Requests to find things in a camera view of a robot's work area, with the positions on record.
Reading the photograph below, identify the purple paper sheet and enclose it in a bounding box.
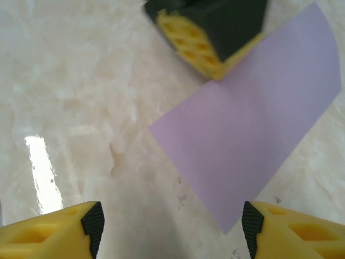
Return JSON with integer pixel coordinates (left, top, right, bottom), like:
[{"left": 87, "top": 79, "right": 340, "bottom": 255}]
[{"left": 147, "top": 2, "right": 342, "bottom": 235}]

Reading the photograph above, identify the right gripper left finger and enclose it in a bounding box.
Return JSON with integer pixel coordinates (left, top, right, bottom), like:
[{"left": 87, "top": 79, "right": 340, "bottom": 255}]
[{"left": 0, "top": 201, "right": 105, "bottom": 259}]

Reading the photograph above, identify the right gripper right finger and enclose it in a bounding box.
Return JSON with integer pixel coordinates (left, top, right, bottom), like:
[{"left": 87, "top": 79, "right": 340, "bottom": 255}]
[{"left": 241, "top": 201, "right": 345, "bottom": 259}]

